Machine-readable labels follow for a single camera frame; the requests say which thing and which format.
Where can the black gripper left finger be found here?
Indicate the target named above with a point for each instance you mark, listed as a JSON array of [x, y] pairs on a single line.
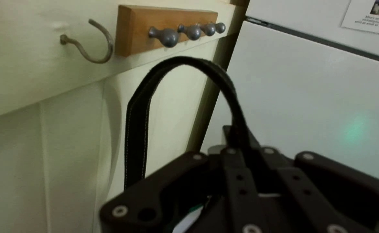
[[161, 201]]

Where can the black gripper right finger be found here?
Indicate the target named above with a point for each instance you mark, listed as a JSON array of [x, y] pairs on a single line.
[[328, 195]]

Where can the white refrigerator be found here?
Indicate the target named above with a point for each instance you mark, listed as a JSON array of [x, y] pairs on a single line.
[[307, 75]]

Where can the wooden peg rack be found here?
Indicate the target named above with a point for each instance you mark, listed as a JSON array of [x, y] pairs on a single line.
[[141, 28]]

